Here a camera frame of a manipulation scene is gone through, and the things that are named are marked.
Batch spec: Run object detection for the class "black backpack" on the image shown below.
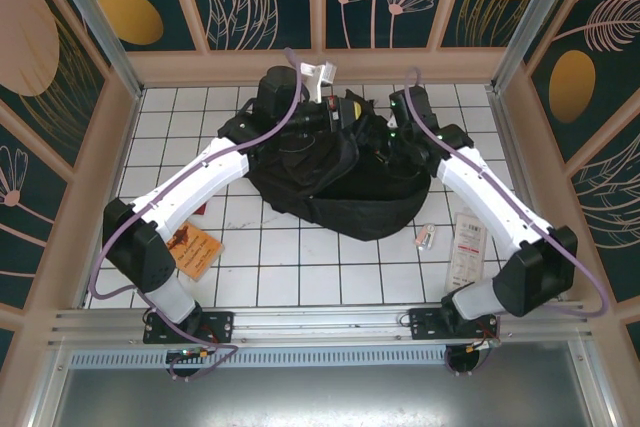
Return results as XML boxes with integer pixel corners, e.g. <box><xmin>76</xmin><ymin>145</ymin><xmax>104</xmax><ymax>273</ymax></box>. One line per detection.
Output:
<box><xmin>222</xmin><ymin>88</ymin><xmax>432</xmax><ymax>244</ymax></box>

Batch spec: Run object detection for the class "pink and white correction tape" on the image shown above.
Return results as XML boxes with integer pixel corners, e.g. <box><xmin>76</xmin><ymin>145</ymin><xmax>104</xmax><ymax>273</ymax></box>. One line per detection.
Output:
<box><xmin>412</xmin><ymin>222</ymin><xmax>438</xmax><ymax>252</ymax></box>

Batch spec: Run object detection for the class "long white pen package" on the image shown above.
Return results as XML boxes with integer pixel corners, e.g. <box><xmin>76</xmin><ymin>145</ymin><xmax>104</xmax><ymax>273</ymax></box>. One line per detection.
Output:
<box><xmin>446</xmin><ymin>212</ymin><xmax>488</xmax><ymax>294</ymax></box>

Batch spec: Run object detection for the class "orange paperback book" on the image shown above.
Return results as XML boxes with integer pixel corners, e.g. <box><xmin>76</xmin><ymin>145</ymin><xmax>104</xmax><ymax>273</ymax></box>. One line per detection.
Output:
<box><xmin>167</xmin><ymin>220</ymin><xmax>224</xmax><ymax>282</ymax></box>

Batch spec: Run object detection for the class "grey metal sheet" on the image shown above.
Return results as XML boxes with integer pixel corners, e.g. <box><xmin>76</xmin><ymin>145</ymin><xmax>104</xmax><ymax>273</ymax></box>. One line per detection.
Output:
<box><xmin>29</xmin><ymin>341</ymin><xmax>616</xmax><ymax>427</ymax></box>

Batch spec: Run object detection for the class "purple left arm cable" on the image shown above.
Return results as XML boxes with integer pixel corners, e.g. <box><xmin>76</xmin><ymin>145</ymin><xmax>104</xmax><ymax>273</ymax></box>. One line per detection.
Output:
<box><xmin>88</xmin><ymin>46</ymin><xmax>306</xmax><ymax>382</ymax></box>

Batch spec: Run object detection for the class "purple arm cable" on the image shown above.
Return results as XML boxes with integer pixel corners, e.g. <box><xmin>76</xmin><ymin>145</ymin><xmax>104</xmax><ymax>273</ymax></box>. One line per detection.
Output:
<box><xmin>88</xmin><ymin>46</ymin><xmax>306</xmax><ymax>382</ymax></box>
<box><xmin>403</xmin><ymin>66</ymin><xmax>610</xmax><ymax>378</ymax></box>

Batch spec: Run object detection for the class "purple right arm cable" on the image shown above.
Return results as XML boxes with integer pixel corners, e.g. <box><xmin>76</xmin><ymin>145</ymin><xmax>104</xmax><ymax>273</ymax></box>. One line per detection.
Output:
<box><xmin>403</xmin><ymin>66</ymin><xmax>610</xmax><ymax>378</ymax></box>

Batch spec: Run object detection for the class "aluminium frame post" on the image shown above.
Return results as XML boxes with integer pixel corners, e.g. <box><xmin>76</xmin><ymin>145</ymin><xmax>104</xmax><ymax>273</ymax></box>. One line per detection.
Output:
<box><xmin>489</xmin><ymin>0</ymin><xmax>569</xmax><ymax>93</ymax></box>
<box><xmin>39</xmin><ymin>0</ymin><xmax>146</xmax><ymax>101</ymax></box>

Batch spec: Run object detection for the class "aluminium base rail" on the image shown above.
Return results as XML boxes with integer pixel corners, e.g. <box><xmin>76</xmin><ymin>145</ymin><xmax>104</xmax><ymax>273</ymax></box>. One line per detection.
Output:
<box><xmin>47</xmin><ymin>300</ymin><xmax>599</xmax><ymax>348</ymax></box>

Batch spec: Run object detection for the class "perforated metal cable tray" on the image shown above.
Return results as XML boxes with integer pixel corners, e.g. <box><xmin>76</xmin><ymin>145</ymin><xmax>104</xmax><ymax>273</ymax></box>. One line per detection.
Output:
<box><xmin>69</xmin><ymin>349</ymin><xmax>451</xmax><ymax>369</ymax></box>

